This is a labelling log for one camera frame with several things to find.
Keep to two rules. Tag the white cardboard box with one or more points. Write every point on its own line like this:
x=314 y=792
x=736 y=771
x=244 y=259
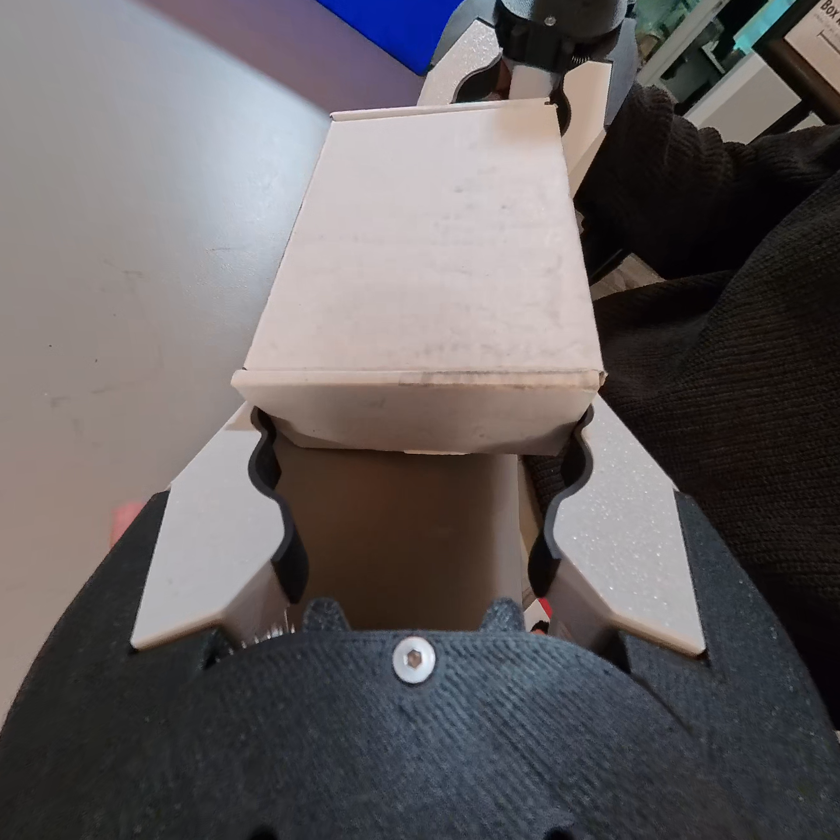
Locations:
x=426 y=262

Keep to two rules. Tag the person's left hand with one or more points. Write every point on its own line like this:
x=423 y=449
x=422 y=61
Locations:
x=128 y=522

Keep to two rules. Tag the person's right forearm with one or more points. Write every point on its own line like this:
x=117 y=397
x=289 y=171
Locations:
x=689 y=184

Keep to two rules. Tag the blue plastic bin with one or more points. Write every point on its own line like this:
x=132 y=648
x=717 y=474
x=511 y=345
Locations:
x=407 y=33

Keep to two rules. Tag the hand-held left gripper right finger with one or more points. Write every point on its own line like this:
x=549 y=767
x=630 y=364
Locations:
x=630 y=544

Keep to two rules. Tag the person's black sweater torso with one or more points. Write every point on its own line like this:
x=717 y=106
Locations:
x=722 y=394

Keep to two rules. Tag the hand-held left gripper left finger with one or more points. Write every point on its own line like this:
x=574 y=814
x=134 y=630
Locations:
x=210 y=538

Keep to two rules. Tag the white printed sign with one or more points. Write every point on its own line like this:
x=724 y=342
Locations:
x=817 y=33

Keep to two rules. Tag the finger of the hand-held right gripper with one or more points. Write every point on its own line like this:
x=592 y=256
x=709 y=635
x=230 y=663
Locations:
x=453 y=59
x=590 y=111

